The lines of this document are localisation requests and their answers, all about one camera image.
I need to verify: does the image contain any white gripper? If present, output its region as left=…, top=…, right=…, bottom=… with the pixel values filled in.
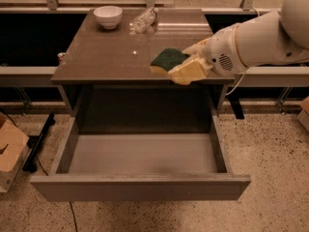
left=168, top=23, right=247, bottom=85

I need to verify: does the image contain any green and yellow sponge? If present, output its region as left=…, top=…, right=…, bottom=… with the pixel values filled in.
left=150, top=48, right=189, bottom=76

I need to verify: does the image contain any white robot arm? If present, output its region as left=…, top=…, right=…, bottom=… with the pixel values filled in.
left=168, top=0, right=309, bottom=85

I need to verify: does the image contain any grey cabinet with glossy top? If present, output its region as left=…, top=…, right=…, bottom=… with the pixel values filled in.
left=51, top=10, right=232, bottom=134

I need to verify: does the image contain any open grey top drawer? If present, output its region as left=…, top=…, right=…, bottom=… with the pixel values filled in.
left=30, top=116, right=251, bottom=202

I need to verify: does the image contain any crumpled clear plastic bottle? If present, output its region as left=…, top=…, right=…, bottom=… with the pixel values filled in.
left=131, top=7, right=158, bottom=34

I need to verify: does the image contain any white ceramic bowl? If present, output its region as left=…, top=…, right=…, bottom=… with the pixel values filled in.
left=94, top=6, right=123, bottom=29

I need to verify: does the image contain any small can behind cabinet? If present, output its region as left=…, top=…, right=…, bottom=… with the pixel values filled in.
left=57, top=52, right=66, bottom=63

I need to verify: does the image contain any black bar on floor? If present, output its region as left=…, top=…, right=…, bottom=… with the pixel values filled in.
left=22, top=113, right=55, bottom=173

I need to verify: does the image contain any cardboard box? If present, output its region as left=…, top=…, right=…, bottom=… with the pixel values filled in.
left=0, top=115, right=29, bottom=193

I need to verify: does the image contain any white cable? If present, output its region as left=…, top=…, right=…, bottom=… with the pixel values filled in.
left=225, top=7, right=261, bottom=97

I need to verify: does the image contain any black floor cable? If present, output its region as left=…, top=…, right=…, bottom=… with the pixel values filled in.
left=0, top=106, right=79, bottom=232

